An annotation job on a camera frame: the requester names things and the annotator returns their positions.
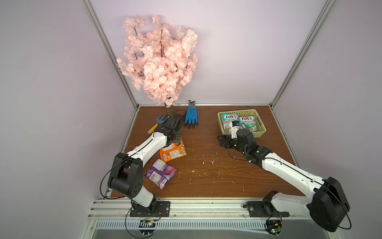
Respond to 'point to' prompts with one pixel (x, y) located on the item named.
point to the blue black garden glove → (191, 117)
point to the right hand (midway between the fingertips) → (223, 133)
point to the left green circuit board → (146, 227)
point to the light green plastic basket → (260, 128)
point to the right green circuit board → (273, 227)
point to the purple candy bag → (160, 174)
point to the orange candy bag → (172, 151)
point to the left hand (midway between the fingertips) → (175, 136)
